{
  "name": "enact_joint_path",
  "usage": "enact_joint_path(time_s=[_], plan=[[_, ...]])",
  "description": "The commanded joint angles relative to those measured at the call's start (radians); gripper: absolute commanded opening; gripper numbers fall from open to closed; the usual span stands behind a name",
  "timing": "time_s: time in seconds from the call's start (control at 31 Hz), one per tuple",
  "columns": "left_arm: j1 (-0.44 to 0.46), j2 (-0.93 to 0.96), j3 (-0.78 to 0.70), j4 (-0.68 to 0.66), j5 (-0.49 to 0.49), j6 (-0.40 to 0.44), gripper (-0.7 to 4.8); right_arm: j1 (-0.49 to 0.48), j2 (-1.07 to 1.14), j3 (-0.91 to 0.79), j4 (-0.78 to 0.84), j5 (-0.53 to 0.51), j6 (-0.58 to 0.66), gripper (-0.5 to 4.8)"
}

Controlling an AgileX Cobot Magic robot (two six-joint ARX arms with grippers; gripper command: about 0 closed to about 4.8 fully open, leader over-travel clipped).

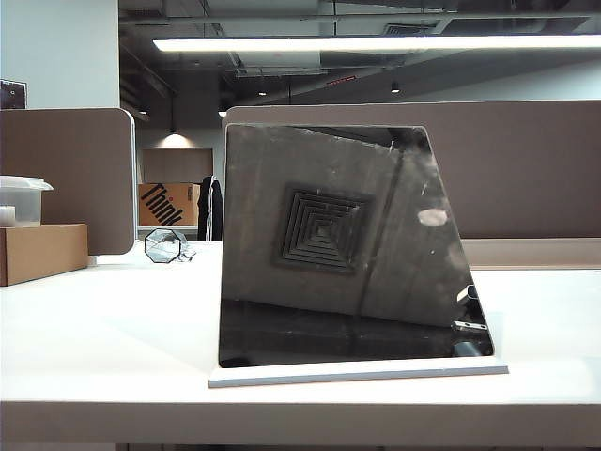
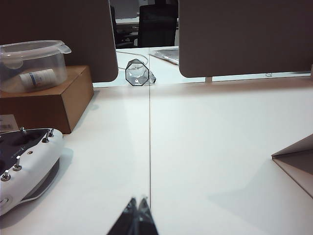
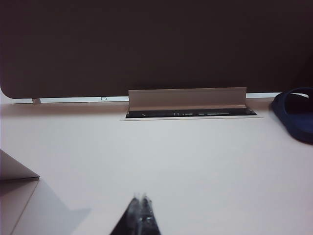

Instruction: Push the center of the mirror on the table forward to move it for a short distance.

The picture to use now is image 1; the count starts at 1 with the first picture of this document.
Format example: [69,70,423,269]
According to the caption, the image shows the square mirror with white base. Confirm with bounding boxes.
[208,122,510,389]

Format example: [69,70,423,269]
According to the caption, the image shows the octagonal glass terrarium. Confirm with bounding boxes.
[144,227,184,266]

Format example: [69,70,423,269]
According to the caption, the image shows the beige cable tray box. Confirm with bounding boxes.
[460,237,601,272]

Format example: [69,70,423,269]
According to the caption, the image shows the orange Think cardboard box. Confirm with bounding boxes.
[137,182,202,227]

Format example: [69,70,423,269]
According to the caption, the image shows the long linear ceiling light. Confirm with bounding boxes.
[151,33,601,54]

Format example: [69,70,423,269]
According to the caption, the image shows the clear plastic storage container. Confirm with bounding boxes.
[0,175,54,228]

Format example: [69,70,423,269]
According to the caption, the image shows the wide brown desk partition panel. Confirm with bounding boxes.
[220,99,601,241]

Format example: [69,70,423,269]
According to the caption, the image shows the dark wall-mounted plate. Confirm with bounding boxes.
[0,79,26,111]

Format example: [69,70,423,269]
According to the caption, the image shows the brown cardboard box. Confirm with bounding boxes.
[0,223,89,288]

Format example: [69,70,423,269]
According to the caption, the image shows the black hanging jacket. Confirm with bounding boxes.
[196,175,224,242]

